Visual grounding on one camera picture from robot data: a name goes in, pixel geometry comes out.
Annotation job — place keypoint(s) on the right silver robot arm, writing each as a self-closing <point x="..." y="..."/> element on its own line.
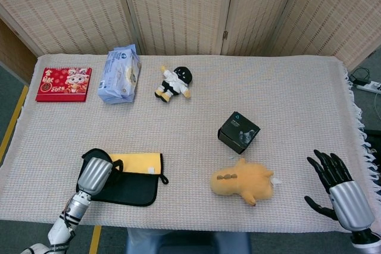
<point x="364" y="240"/>

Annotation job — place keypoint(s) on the black-headed plush doll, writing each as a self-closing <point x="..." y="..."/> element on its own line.
<point x="174" y="83"/>

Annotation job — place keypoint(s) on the black and yellow cloth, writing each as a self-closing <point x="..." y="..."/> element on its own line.
<point x="134" y="188"/>

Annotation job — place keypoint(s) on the woven folding screen panel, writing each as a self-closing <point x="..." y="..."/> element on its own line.
<point x="256" y="7"/>
<point x="65" y="7"/>
<point x="178" y="7"/>
<point x="336" y="13"/>

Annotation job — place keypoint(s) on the blue tissue pack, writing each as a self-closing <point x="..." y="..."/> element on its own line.
<point x="119" y="78"/>

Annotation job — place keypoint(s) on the brown wooden cabinet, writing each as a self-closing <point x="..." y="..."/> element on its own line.
<point x="12" y="51"/>

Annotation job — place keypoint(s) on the red desk calendar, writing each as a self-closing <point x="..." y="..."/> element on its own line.
<point x="64" y="83"/>

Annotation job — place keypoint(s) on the small black cardboard box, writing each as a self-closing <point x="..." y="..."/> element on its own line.
<point x="238" y="132"/>

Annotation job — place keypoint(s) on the orange plush toy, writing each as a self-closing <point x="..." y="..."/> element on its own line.
<point x="238" y="181"/>

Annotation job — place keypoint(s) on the beige woven fringed tablecloth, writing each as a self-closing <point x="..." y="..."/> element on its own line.
<point x="193" y="117"/>

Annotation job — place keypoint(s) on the white power strip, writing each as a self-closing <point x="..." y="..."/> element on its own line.
<point x="370" y="86"/>

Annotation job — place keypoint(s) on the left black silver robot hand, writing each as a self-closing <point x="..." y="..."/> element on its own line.
<point x="93" y="175"/>

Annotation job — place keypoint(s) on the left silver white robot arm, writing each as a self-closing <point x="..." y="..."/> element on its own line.
<point x="74" y="206"/>

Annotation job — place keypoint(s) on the black trouser leg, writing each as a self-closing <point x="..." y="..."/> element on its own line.
<point x="374" y="136"/>

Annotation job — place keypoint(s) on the metal screen hinge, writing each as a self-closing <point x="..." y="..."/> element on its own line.
<point x="225" y="35"/>

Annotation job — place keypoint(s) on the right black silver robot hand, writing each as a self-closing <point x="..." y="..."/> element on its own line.
<point x="349" y="203"/>

